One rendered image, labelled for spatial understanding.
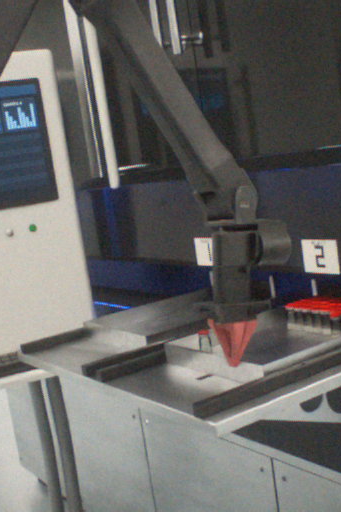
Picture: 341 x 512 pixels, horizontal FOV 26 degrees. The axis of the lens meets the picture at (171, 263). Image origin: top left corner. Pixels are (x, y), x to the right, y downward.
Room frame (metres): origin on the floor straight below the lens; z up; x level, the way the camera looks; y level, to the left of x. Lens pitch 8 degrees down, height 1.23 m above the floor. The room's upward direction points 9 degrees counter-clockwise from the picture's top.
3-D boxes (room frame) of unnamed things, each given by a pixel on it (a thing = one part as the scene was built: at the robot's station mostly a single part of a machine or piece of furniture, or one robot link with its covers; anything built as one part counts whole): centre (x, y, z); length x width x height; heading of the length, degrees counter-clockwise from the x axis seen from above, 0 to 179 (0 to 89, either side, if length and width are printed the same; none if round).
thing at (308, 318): (1.29, -0.25, 0.90); 0.18 x 0.02 x 0.05; 33
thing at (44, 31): (2.20, 0.30, 1.51); 0.49 x 0.01 x 0.59; 33
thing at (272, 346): (1.24, -0.18, 0.90); 0.34 x 0.26 x 0.04; 123
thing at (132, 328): (1.53, 0.00, 0.90); 0.34 x 0.26 x 0.04; 123
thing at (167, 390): (1.35, -0.04, 0.87); 0.70 x 0.48 x 0.02; 33
